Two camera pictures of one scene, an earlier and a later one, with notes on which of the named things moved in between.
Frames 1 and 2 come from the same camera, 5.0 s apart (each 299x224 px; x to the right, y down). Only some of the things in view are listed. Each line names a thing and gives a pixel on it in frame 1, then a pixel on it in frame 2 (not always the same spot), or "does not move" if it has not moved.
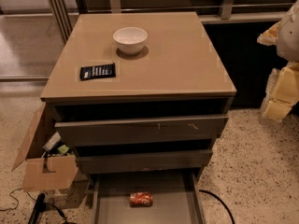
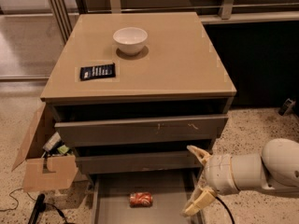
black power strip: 37,208 does not move
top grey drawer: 144,130 does not move
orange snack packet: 140,200 does not move
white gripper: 290,36 → 218,173
